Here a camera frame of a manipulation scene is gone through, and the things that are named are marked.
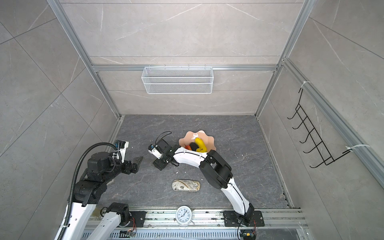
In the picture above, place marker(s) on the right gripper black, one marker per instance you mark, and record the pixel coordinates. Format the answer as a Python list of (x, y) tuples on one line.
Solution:
[(157, 164)]

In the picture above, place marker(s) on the aluminium front rail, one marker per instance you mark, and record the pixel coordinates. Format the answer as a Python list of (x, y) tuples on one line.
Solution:
[(208, 224)]

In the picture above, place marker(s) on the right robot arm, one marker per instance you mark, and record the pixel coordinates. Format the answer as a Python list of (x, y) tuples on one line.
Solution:
[(215, 169)]

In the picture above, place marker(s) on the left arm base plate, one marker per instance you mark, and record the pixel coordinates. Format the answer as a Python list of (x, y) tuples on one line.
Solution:
[(136, 218)]

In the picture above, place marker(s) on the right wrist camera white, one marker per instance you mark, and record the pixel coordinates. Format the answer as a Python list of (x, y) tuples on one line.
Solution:
[(155, 150)]

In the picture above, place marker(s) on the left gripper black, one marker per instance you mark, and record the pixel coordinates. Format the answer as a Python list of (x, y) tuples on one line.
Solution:
[(128, 169)]

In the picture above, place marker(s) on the white round clock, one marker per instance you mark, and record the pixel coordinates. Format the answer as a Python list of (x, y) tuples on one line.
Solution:
[(184, 216)]

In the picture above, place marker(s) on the white wire mesh basket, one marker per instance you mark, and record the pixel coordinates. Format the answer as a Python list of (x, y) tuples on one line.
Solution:
[(178, 80)]

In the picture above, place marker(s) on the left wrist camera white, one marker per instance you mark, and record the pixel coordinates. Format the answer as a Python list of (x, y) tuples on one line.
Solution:
[(123, 147)]

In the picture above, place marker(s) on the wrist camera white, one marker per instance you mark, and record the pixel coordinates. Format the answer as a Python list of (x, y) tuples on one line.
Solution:
[(155, 150), (123, 147)]

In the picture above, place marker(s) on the pink scalloped fruit bowl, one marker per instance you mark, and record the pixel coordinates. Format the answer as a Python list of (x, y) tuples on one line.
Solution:
[(190, 137)]

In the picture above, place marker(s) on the black fake avocado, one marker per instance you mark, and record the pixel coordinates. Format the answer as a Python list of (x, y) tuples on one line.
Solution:
[(193, 146)]

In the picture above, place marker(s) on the black wire hook rack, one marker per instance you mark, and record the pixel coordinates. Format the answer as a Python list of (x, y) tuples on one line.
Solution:
[(313, 136)]

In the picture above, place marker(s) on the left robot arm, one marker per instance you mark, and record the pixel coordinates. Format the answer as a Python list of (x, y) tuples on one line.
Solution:
[(87, 190)]

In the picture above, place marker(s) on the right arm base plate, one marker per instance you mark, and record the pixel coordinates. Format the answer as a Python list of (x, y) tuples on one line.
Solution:
[(253, 219)]

